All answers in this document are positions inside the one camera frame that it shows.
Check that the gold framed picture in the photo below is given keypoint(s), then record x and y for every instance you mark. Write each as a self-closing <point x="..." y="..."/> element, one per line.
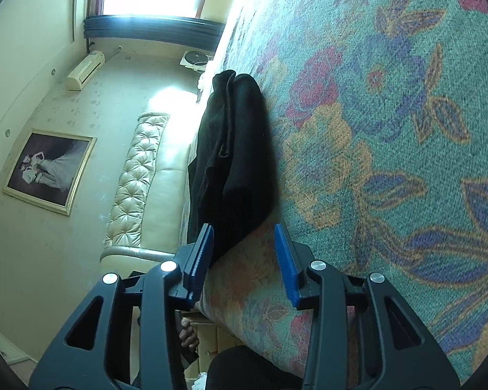
<point x="48" y="170"/>

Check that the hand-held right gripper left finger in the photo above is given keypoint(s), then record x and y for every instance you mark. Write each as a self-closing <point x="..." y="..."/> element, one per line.
<point x="197" y="260"/>

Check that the dark blue curtain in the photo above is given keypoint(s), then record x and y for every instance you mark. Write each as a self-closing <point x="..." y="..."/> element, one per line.
<point x="154" y="28"/>

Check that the cream tufted headboard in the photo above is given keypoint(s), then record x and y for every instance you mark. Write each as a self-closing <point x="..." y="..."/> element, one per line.
<point x="146" y="187"/>

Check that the white round fan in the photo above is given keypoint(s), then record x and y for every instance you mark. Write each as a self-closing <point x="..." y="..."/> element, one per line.
<point x="195" y="57"/>

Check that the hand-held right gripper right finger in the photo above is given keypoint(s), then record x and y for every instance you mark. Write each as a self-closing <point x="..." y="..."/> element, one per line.
<point x="288" y="268"/>

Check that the person's dark trouser leg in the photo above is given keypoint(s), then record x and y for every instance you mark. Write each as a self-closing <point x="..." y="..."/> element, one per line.
<point x="252" y="367"/>

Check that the person's left hand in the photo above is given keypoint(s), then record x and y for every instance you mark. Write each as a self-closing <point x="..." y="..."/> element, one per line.
<point x="189" y="333"/>

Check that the black pants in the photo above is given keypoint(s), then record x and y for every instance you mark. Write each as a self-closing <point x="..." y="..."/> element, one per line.
<point x="236" y="162"/>

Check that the white air conditioner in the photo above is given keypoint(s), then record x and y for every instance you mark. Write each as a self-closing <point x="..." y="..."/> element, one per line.
<point x="85" y="71"/>

